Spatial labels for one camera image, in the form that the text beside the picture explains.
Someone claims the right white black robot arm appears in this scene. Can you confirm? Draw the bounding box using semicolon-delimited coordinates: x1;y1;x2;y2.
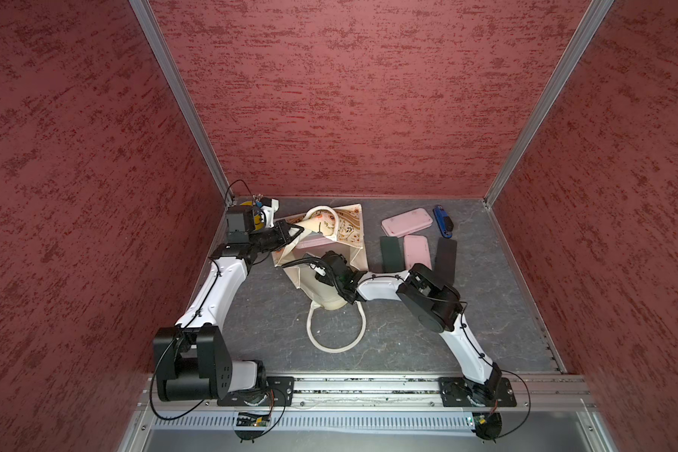
310;252;502;406

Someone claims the blue stapler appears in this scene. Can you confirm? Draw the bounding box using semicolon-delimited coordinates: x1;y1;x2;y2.
432;205;454;239

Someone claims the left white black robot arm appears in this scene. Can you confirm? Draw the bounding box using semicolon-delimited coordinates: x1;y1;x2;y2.
152;205;305;402

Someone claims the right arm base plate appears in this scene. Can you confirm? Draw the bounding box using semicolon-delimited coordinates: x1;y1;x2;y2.
438;377;517;409

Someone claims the pink pencil case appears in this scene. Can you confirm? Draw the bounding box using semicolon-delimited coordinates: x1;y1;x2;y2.
296;235;334;250
380;208;433;237
403;235;432;270

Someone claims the green pencil case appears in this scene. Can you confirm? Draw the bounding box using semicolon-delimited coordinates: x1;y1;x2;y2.
380;237;405;273

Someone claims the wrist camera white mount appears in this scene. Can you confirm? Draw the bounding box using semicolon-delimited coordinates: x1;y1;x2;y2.
315;267;328;282
254;197;280;229

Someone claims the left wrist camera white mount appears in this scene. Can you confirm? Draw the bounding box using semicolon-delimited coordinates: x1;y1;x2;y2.
254;197;280;229

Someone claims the dark grey pencil case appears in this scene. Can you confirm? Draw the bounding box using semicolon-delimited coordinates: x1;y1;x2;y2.
434;237;458;286

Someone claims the aluminium front rail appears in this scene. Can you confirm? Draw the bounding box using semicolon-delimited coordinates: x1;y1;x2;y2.
140;371;594;411

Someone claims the cream floral canvas tote bag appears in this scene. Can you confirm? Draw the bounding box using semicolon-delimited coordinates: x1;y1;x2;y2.
272;203;368;354

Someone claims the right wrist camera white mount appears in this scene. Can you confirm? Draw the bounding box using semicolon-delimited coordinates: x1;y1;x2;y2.
315;267;328;282

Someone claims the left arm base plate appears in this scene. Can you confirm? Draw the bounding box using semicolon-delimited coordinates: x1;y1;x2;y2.
217;376;296;409

